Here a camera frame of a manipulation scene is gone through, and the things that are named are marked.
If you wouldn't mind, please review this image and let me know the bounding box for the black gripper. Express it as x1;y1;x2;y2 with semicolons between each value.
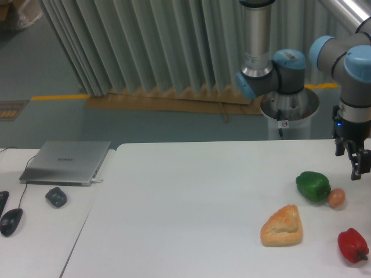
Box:
332;105;370;181

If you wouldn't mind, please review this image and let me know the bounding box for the red bell pepper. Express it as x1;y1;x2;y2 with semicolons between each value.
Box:
337;228;369;264

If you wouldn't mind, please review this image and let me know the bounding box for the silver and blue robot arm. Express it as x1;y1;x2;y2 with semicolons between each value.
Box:
236;1;370;180

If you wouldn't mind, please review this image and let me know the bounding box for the brown egg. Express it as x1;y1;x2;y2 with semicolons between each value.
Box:
328;188;346;208

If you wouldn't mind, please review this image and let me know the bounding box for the green bell pepper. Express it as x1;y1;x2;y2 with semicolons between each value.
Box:
296;171;332;203

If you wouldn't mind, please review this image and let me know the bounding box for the golden puff pastry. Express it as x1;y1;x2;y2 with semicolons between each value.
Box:
260;204;303;247

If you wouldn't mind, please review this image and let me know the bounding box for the brown cardboard sheet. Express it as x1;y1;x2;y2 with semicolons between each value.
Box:
85;85;262;122

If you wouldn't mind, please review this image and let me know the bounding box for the grey-green folding curtain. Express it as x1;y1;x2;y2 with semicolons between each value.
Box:
37;0;341;97

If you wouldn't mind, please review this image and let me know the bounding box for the white laptop plug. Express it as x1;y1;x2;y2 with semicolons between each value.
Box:
91;179;104;184

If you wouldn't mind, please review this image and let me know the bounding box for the silver closed laptop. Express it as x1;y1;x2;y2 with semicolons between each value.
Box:
19;141;110;186

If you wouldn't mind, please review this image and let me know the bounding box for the small black controller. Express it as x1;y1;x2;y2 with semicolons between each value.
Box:
45;187;68;209

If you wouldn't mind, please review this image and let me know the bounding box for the black keyboard edge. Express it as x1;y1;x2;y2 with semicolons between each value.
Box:
0;191;9;217

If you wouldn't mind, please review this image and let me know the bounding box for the black computer mouse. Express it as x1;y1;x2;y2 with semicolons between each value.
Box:
1;208;23;237

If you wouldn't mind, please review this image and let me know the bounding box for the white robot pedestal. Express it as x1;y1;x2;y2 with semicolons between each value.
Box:
260;88;319;140

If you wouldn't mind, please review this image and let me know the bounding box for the black mouse cable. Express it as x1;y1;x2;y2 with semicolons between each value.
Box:
0;147;38;210

